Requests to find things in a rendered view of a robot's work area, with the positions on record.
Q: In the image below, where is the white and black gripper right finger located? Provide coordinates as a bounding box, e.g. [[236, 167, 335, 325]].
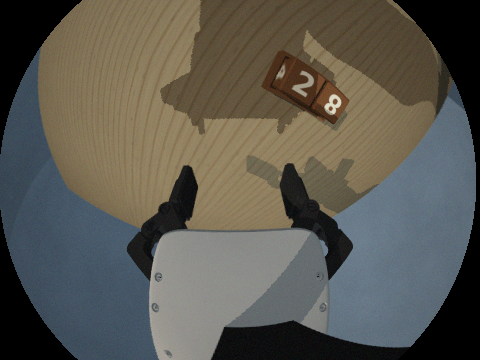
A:
[[280, 163, 353, 280]]

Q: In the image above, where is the brown wooden tray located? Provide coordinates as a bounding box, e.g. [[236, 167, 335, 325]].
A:
[[261, 50, 325, 122]]

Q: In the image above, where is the brown number cube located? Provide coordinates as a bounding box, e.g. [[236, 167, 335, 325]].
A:
[[309, 81, 349, 124], [271, 58, 326, 107]]

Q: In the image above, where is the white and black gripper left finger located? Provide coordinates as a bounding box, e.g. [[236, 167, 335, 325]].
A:
[[127, 165, 198, 281]]

